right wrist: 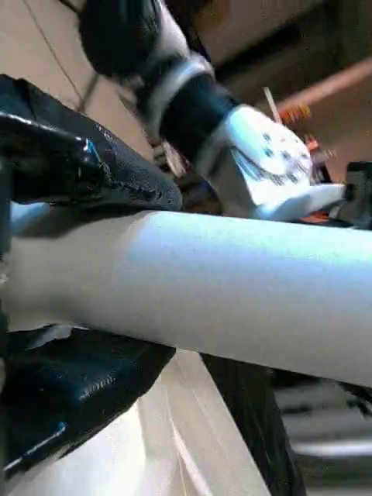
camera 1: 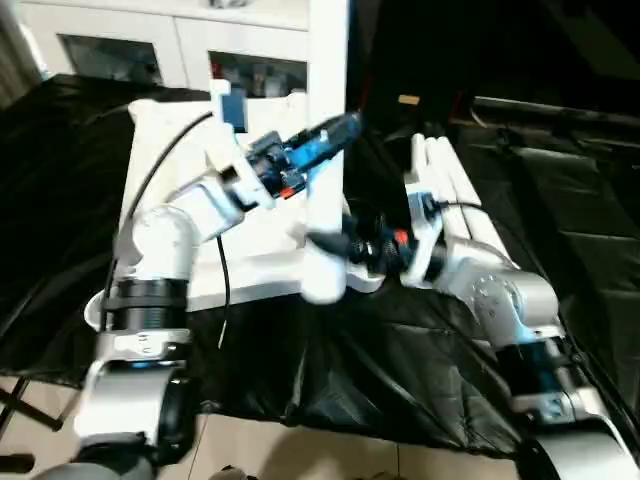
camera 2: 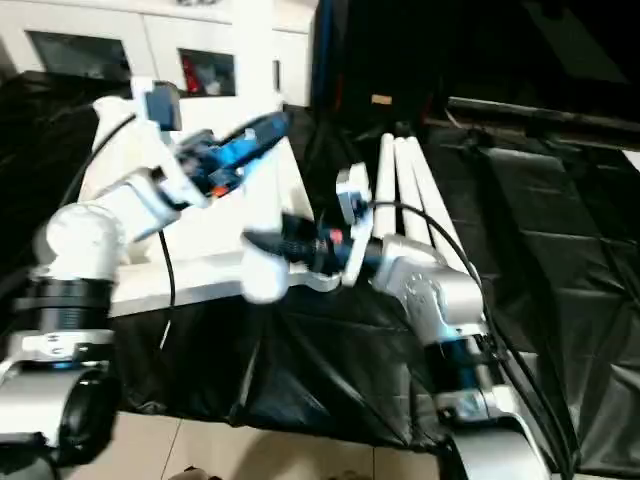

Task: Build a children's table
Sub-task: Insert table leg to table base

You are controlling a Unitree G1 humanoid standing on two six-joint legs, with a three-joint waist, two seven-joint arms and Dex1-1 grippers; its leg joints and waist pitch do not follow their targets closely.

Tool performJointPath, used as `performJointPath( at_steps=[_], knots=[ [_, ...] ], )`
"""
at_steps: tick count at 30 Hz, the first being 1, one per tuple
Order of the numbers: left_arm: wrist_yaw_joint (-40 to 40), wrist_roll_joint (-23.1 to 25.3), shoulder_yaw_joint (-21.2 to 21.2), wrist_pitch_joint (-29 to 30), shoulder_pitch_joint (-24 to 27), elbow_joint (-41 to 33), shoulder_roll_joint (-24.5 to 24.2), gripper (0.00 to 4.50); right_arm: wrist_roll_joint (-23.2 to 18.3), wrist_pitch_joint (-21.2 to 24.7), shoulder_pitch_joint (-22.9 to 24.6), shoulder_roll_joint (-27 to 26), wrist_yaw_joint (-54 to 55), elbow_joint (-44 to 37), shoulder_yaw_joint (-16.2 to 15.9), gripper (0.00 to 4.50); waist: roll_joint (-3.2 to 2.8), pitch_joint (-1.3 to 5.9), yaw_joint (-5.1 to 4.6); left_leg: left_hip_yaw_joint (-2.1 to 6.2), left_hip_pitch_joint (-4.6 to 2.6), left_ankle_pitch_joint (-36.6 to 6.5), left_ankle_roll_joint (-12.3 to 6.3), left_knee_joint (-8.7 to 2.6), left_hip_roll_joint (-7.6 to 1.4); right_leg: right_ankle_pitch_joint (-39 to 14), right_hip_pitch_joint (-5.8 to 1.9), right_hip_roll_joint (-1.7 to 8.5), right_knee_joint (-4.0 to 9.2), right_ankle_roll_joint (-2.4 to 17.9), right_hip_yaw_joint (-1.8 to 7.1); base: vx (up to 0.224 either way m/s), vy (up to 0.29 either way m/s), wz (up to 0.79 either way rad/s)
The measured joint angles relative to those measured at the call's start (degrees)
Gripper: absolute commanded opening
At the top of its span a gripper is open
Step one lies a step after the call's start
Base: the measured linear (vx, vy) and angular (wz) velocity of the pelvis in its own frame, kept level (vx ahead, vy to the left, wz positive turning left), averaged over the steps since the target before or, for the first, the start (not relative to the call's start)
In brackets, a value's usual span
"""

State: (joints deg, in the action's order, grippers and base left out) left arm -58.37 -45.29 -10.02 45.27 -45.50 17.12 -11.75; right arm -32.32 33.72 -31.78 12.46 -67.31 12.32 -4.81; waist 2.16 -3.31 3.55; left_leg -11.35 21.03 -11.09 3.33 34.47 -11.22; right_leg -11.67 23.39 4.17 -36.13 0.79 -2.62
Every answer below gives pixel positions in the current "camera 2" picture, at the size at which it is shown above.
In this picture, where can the white cabinet with glass doors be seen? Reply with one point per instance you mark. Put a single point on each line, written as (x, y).
(125, 25)

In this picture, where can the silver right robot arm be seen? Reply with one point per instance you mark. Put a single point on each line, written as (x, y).
(435, 295)

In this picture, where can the white plastic table leg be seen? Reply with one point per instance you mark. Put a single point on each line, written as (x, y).
(412, 190)
(265, 275)
(440, 210)
(386, 200)

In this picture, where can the white plastic table top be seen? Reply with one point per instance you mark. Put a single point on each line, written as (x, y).
(265, 190)

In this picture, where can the red item behind glass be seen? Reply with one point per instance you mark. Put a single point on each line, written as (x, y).
(190, 72)

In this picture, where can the black plastic mat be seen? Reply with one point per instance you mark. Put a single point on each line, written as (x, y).
(325, 360)

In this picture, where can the small brown tag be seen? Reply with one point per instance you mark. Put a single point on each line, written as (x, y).
(381, 99)

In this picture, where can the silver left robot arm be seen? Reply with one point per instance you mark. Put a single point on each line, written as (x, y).
(85, 240)

